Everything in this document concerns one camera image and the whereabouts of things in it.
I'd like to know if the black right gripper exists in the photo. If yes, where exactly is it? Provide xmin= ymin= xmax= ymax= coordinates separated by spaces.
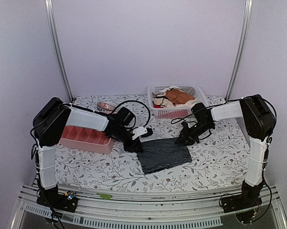
xmin=176 ymin=121 xmax=213 ymax=146

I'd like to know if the navy striped underwear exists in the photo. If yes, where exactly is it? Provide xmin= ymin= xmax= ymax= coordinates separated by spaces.
xmin=137 ymin=138 xmax=192 ymax=175

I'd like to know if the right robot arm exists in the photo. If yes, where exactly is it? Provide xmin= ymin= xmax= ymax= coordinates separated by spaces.
xmin=176 ymin=94 xmax=277 ymax=188

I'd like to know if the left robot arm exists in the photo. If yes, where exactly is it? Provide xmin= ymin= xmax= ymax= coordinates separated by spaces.
xmin=31 ymin=97 xmax=142 ymax=207

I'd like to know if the white plastic laundry basket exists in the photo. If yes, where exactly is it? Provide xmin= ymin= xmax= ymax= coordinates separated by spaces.
xmin=147 ymin=84 xmax=208 ymax=118

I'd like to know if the floral table mat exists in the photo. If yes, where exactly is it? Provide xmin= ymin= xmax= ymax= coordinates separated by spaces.
xmin=40 ymin=94 xmax=262 ymax=193

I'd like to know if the pile of clothes in basket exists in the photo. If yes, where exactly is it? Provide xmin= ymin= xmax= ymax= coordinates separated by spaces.
xmin=152 ymin=86 xmax=202 ymax=109

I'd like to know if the pink plastic divider box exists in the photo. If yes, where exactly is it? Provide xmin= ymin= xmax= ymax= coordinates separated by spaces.
xmin=60 ymin=126 xmax=114 ymax=154

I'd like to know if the red patterned bowl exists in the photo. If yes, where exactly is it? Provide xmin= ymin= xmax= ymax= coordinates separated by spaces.
xmin=96 ymin=102 xmax=116 ymax=113

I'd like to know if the green leaf scrap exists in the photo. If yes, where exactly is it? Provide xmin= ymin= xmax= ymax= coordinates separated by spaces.
xmin=98 ymin=193 xmax=112 ymax=200

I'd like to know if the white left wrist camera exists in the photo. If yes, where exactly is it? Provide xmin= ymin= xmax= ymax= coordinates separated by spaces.
xmin=132 ymin=126 xmax=153 ymax=140

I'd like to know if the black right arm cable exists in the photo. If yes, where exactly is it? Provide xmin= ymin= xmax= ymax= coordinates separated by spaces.
xmin=170 ymin=113 xmax=196 ymax=126

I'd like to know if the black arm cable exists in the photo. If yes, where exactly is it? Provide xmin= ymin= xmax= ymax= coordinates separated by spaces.
xmin=170 ymin=113 xmax=196 ymax=126
xmin=112 ymin=100 xmax=151 ymax=129

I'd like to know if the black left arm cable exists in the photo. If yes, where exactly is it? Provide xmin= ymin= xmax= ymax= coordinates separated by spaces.
xmin=112 ymin=100 xmax=151 ymax=129

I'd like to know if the front aluminium rail base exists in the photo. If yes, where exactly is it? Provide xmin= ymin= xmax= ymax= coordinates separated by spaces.
xmin=11 ymin=184 xmax=287 ymax=229

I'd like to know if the right aluminium frame post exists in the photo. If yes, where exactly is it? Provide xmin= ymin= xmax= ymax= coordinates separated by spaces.
xmin=225 ymin=0 xmax=253 ymax=101

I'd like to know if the aluminium frame post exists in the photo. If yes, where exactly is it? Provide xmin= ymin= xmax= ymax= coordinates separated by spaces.
xmin=44 ymin=0 xmax=74 ymax=102
xmin=225 ymin=0 xmax=253 ymax=101

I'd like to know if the left aluminium frame post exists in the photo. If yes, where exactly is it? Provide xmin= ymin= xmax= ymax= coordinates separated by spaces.
xmin=44 ymin=0 xmax=74 ymax=102

